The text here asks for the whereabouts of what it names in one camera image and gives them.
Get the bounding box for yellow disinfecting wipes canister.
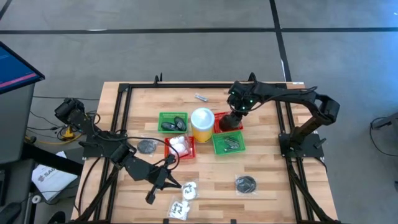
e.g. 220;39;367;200
190;107;216;144

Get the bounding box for green plastic mesh basket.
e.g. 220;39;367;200
157;111;189;134
211;129;246;156

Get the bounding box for yellow floor cable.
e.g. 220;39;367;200
39;124;85;146

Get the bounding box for black aluminium table frame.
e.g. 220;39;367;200
72;72;342;224

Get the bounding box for person's shoe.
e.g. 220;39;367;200
48;210;67;224

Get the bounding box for red plastic mesh basket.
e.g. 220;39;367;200
164;135;197;161
213;111;244;134

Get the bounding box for black computer mouse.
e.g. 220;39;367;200
0;202;22;224

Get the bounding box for gray chair base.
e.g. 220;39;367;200
370;111;398;130

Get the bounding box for thin black floor cable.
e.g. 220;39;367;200
369;116;398;158

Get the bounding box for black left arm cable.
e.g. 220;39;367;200
124;136;182;171

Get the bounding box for monitor with blue screen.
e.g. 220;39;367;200
0;41;46;95

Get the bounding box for clear bag of white cotton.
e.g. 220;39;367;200
169;135;187;147
169;142;191;159

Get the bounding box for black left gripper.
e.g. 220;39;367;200
145;154;183;205

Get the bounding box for cotton pack bag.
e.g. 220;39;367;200
182;181;198;201
167;200;192;221

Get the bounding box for black desk crossbar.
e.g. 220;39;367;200
20;142;84;177

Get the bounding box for white paper booklet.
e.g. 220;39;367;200
30;151;78;202

